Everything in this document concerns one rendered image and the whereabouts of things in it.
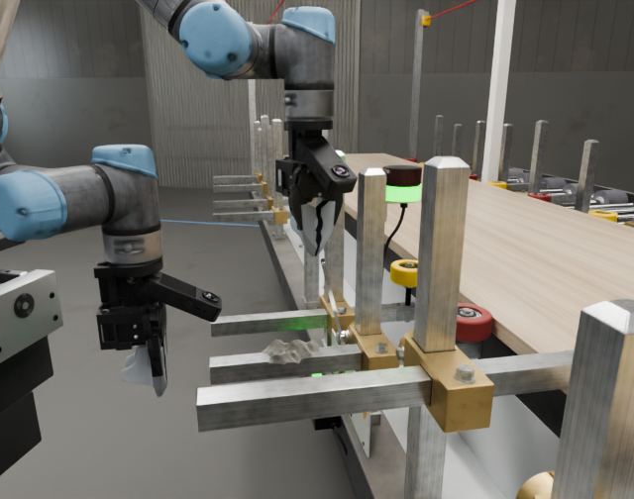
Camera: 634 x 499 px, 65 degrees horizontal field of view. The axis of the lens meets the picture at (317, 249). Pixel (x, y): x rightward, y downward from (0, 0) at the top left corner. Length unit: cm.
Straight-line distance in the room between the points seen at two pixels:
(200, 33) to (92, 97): 802
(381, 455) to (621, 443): 54
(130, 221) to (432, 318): 39
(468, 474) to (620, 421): 64
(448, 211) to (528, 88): 653
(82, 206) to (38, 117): 865
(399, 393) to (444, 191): 21
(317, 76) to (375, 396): 45
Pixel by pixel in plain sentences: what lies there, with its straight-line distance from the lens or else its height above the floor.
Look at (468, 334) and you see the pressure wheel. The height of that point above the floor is 89.
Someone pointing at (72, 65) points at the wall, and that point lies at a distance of 882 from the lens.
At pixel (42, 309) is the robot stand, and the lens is 82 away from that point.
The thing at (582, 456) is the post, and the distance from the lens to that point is 37.
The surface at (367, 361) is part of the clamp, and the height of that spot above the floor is 86.
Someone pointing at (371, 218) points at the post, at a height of 106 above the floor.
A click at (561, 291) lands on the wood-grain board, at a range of 102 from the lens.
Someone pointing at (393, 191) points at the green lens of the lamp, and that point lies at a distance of 76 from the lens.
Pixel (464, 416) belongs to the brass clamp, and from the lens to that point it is 53.
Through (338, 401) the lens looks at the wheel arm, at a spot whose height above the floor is 95.
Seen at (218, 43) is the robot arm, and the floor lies 130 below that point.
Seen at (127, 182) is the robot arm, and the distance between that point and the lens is 66.
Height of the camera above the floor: 123
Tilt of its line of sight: 16 degrees down
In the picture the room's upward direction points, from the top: straight up
